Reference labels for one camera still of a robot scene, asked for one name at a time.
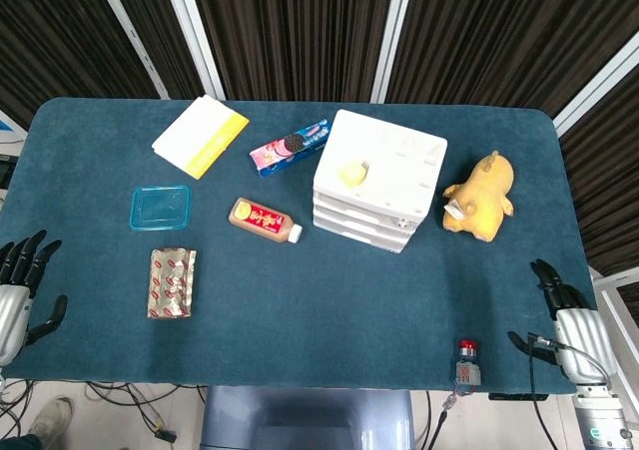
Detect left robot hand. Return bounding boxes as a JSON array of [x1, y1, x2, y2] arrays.
[[0, 228, 69, 367]]

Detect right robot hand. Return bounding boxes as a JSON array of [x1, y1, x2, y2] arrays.
[[507, 258, 618, 386]]

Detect clear plastic storage bin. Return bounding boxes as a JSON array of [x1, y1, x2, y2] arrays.
[[313, 205, 419, 238]]

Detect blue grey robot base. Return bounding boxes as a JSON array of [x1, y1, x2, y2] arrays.
[[199, 386, 415, 450]]

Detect white plastic drawer cabinet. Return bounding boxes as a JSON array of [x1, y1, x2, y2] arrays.
[[313, 109, 448, 254]]

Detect black bar at table edge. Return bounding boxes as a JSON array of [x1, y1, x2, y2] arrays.
[[487, 392, 546, 402]]

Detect white shoe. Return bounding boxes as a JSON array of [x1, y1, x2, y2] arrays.
[[29, 396, 75, 446]]

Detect red emergency stop button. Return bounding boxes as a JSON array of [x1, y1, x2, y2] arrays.
[[454, 338, 483, 386]]

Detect dark trouser leg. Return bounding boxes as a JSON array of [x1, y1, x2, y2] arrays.
[[0, 434, 42, 450]]

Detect dark brown pleated curtain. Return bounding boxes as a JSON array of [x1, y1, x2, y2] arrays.
[[0, 0, 162, 130], [386, 0, 639, 120], [558, 78, 639, 277], [187, 0, 399, 104], [104, 0, 205, 100]]

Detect gold foil snack pack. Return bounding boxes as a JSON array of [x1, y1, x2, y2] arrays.
[[146, 247, 198, 320]]

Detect yellow plush toy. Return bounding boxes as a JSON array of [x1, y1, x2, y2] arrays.
[[441, 150, 515, 243]]

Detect blue plastic lid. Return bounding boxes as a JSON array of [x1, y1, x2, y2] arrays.
[[129, 185, 193, 231]]

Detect blue white board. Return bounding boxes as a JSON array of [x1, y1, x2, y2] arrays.
[[0, 110, 29, 145]]

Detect brown drink bottle red label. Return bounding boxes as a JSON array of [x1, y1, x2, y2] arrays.
[[228, 197, 304, 244]]

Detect yellow sticky note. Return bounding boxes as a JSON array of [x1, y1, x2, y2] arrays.
[[338, 158, 370, 188]]

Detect teal table cloth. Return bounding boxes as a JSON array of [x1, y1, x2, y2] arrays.
[[0, 95, 611, 395]]

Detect blue pink cookie box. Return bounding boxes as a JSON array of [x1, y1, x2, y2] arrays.
[[249, 118, 334, 180]]

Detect white metal frame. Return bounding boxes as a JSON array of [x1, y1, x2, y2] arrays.
[[591, 264, 639, 396]]

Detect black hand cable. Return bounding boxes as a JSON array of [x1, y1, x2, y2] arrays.
[[526, 332, 619, 450]]

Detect emergency button wires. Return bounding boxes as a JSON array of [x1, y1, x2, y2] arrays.
[[438, 382, 480, 412]]

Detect black floor cable with plug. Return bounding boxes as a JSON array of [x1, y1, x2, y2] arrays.
[[124, 382, 178, 443]]

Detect white frame post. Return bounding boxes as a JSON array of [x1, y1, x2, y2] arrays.
[[92, 0, 172, 100], [160, 0, 228, 102], [552, 35, 639, 138], [369, 0, 417, 105]]

